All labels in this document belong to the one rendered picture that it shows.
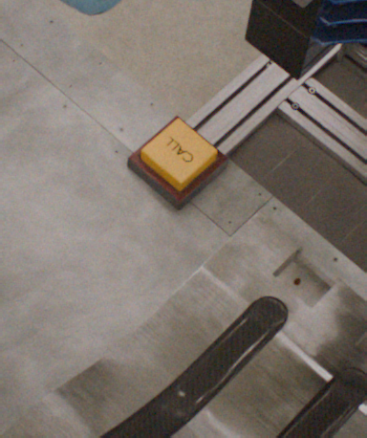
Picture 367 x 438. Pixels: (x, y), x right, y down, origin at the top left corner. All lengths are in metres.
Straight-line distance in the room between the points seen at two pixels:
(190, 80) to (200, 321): 1.25
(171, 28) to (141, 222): 1.17
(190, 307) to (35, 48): 0.41
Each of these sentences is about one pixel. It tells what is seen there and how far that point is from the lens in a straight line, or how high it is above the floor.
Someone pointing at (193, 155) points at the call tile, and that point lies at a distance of 1.41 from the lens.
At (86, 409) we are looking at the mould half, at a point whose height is 0.92.
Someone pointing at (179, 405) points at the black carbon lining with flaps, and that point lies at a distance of 1.24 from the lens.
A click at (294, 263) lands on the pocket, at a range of 1.33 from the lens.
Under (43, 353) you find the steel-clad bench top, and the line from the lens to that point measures 1.34.
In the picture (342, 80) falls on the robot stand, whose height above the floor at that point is 0.21.
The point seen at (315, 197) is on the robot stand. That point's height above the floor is 0.21.
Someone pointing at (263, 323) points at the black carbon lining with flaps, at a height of 0.88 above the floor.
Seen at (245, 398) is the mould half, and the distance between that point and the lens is 1.25.
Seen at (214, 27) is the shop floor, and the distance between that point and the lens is 2.56.
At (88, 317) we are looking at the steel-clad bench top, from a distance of 1.36.
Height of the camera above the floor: 2.04
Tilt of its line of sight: 60 degrees down
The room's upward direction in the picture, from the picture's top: 9 degrees clockwise
